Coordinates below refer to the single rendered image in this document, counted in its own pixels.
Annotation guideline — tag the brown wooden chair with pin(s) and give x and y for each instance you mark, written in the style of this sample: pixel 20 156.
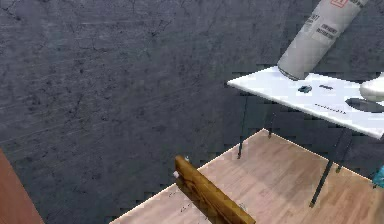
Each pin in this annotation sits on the brown wooden chair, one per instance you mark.
pixel 206 193

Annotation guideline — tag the white table with black legs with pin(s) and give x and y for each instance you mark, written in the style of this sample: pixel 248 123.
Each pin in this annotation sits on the white table with black legs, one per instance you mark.
pixel 286 91

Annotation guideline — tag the small dark key fob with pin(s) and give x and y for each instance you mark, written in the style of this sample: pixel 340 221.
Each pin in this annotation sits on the small dark key fob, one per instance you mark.
pixel 304 88

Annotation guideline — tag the small dark flat object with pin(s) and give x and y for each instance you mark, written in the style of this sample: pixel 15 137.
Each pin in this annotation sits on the small dark flat object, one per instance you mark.
pixel 326 87

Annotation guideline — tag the thin dark pen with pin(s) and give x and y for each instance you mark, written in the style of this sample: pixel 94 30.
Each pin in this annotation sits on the thin dark pen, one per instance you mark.
pixel 330 108

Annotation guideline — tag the white printed cylinder can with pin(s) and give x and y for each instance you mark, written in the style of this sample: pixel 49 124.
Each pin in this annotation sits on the white printed cylinder can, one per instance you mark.
pixel 316 36

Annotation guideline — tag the white rounded bowl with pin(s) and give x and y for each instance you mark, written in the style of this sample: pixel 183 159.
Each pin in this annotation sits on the white rounded bowl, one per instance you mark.
pixel 373 90

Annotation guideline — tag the teal object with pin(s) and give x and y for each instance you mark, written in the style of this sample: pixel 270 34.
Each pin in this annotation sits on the teal object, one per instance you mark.
pixel 379 176

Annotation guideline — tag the reddish brown wooden door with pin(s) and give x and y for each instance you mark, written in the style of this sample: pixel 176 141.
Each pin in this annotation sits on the reddish brown wooden door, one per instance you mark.
pixel 13 196

